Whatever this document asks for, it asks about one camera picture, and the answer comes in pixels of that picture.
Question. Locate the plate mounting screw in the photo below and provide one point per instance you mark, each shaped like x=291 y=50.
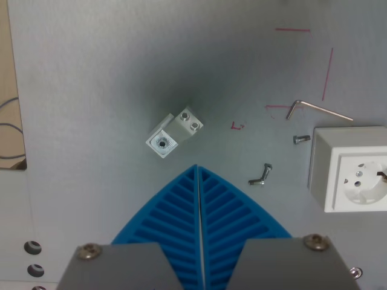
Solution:
x=355 y=272

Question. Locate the aluminium corner bracket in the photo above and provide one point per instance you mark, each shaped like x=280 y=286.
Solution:
x=163 y=143

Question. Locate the aluminium block with two holes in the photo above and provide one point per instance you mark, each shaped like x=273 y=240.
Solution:
x=186 y=125

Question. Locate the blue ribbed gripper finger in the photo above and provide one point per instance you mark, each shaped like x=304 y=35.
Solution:
x=229 y=217
x=169 y=217

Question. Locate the short hex head bolt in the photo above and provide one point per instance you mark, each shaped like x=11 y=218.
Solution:
x=301 y=139

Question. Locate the metal hex key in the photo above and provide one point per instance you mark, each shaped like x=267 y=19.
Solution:
x=320 y=108

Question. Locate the white wall power socket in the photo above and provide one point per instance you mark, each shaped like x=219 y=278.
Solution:
x=350 y=169

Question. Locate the socket head screw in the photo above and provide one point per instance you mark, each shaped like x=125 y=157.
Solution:
x=267 y=171
x=257 y=181

